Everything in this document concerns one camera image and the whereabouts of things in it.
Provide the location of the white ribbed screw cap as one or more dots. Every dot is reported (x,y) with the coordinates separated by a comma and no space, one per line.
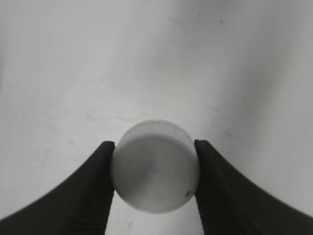
(155,167)

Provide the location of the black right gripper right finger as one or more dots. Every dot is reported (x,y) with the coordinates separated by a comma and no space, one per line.
(230,204)

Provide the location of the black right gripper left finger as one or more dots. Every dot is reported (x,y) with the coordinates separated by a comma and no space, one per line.
(80,205)

